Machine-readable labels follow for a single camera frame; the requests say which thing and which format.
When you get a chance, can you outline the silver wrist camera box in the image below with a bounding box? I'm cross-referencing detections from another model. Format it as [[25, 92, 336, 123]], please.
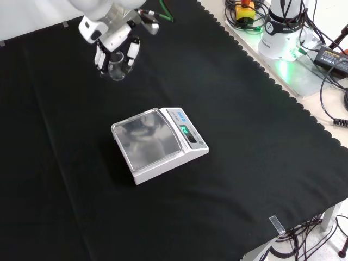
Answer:
[[136, 9, 160, 35]]

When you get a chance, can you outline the black tripod leg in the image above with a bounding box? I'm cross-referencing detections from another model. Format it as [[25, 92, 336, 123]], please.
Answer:
[[327, 23, 348, 49]]

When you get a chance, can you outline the small clear glass beaker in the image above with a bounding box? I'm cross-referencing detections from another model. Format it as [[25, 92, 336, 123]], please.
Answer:
[[108, 52, 127, 82]]

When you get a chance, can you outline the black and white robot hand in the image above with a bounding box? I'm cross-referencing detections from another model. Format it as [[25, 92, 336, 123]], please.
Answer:
[[78, 15, 141, 80]]

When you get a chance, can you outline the black bench cloth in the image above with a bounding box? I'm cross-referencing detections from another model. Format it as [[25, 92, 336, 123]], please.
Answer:
[[0, 0, 348, 261]]

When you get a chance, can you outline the black power adapter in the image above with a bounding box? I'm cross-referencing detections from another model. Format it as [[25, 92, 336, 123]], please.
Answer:
[[313, 45, 348, 80]]

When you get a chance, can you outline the pale base board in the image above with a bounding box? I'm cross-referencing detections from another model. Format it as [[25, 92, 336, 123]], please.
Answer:
[[223, 15, 348, 98]]

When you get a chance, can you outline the green cable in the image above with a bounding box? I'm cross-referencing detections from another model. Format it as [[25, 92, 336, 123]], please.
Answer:
[[159, 0, 175, 23]]

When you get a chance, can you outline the black coiled cable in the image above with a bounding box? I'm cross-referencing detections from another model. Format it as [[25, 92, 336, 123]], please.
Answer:
[[319, 65, 348, 126]]

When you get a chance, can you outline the yellow stop button box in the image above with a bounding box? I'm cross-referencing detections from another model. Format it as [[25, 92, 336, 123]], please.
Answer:
[[234, 0, 257, 23]]

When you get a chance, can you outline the clear cloth clip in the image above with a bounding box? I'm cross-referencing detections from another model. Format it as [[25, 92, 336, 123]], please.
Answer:
[[269, 215, 287, 235]]

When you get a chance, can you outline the white electronic balance steel pan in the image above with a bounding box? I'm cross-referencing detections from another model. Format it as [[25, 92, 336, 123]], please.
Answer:
[[110, 107, 210, 186]]

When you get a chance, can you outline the white table leg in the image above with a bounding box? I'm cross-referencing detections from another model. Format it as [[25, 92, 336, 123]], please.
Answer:
[[321, 203, 344, 232]]

